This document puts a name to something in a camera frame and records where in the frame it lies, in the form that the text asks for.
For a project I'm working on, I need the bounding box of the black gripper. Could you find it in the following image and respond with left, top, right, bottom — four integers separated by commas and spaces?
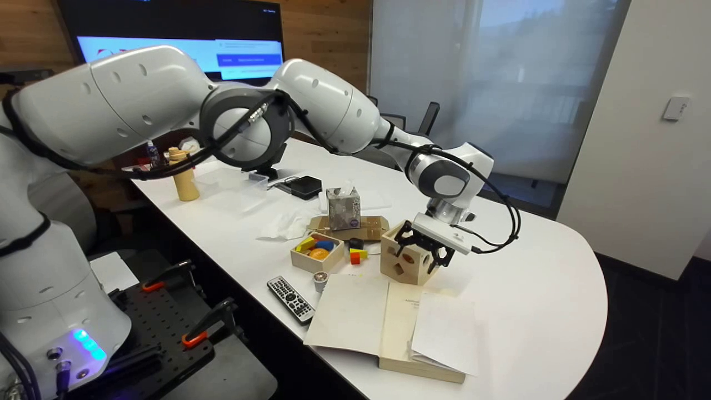
391, 219, 457, 267

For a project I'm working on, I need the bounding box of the blue textbook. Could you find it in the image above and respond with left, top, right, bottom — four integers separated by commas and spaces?
302, 269, 484, 387

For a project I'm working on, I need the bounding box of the wooden shape sorter cube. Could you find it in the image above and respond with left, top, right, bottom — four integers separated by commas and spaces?
379, 220, 440, 290

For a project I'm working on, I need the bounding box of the flat wooden board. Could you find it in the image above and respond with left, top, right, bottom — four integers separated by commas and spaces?
307, 213, 391, 245

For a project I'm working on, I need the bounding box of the small wooden block tray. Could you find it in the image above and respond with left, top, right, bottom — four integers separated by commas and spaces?
290, 231, 351, 276

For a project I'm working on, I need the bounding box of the black office chair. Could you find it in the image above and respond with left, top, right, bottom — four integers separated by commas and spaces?
418, 101, 444, 140

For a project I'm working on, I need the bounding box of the small black box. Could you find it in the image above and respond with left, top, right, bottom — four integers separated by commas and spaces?
285, 174, 325, 201

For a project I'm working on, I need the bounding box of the clear plastic bag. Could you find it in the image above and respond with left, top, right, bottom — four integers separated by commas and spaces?
253, 207, 321, 245

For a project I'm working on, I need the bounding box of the black remote control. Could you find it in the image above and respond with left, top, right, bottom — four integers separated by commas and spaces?
265, 273, 321, 327

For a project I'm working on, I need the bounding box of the white window blind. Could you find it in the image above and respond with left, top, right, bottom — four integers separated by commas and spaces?
370, 0, 633, 187

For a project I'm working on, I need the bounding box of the tan bottle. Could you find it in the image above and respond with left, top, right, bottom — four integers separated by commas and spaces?
163, 144, 203, 205

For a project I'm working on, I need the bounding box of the small white object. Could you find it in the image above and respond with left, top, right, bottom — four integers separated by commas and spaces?
179, 136, 207, 159

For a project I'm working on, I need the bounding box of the black red background equipment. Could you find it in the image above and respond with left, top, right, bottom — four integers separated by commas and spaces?
69, 254, 247, 400

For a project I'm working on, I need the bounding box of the large TV screen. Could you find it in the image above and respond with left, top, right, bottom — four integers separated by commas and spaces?
59, 0, 288, 87

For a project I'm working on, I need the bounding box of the red tray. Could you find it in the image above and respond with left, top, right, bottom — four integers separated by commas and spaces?
131, 159, 175, 180

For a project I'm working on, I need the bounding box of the white paper sheet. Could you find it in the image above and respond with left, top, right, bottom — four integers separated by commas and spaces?
87, 251, 143, 295

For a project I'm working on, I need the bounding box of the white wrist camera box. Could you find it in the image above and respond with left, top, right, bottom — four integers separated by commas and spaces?
410, 211, 473, 256

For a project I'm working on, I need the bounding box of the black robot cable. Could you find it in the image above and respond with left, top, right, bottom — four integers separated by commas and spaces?
0, 87, 524, 259

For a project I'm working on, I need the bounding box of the orange-handled black clamp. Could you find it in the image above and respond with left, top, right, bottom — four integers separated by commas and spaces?
181, 295, 240, 351
110, 259, 198, 302

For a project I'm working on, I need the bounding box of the white light switch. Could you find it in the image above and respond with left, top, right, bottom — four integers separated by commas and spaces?
660, 95, 691, 125

